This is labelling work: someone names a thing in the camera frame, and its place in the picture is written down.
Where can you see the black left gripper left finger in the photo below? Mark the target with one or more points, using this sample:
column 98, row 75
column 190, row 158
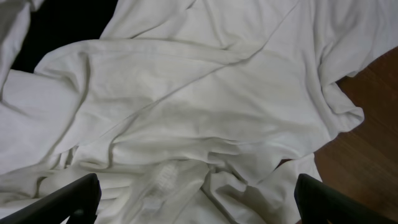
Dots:
column 75, row 203

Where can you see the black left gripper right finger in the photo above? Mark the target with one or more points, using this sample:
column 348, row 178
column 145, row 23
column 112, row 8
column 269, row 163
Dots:
column 320, row 204

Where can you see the white crumpled shirt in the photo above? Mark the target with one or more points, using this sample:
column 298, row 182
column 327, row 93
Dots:
column 190, row 111

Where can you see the black garment under white shirt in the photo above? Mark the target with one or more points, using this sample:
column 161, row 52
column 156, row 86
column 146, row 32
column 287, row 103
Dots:
column 62, row 22

